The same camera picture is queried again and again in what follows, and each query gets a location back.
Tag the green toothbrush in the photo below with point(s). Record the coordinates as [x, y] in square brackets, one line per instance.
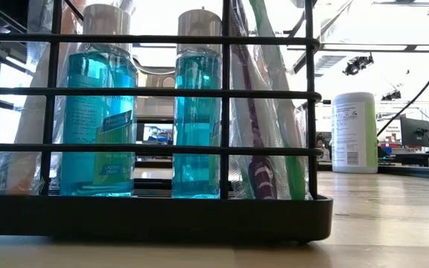
[296, 175]
[243, 184]

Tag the purple toothbrush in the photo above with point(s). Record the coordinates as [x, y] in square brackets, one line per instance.
[263, 178]

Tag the clear plastic bin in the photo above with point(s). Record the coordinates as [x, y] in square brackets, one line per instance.
[153, 80]

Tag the white green wipes canister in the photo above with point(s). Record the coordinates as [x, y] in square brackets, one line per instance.
[352, 130]

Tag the black ceiling spotlight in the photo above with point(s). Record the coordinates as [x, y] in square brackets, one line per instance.
[390, 96]
[356, 66]

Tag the person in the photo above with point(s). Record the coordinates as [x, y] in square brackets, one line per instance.
[385, 150]

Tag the black computer monitor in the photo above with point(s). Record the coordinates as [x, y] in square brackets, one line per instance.
[415, 132]

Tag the ceiling light fixture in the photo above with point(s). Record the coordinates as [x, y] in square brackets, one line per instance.
[404, 3]

